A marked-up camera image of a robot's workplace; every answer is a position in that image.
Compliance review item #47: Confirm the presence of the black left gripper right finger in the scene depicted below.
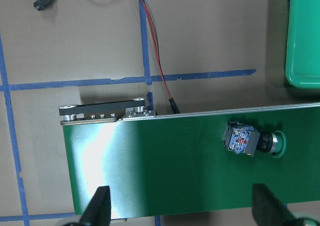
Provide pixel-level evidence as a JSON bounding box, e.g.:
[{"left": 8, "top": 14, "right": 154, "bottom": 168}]
[{"left": 251, "top": 183, "right": 320, "bottom": 226}]

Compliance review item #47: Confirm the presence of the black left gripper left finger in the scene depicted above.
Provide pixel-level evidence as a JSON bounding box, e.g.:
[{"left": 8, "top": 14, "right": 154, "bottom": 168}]
[{"left": 55, "top": 186, "right": 112, "bottom": 226}]

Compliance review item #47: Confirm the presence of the green push button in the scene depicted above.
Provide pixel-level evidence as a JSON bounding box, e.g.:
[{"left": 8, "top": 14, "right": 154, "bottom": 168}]
[{"left": 222, "top": 121, "right": 287, "bottom": 159}]

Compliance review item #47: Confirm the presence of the green conveyor belt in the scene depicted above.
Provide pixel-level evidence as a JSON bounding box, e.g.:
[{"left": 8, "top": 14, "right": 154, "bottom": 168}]
[{"left": 62, "top": 102, "right": 320, "bottom": 220}]

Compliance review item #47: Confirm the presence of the green plastic tray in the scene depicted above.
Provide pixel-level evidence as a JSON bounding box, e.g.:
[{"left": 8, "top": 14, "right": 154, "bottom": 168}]
[{"left": 285, "top": 0, "right": 320, "bottom": 89}]

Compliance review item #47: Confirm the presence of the red black power cable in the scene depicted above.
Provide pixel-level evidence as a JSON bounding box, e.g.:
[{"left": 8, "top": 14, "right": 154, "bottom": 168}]
[{"left": 53, "top": 0, "right": 181, "bottom": 115}]

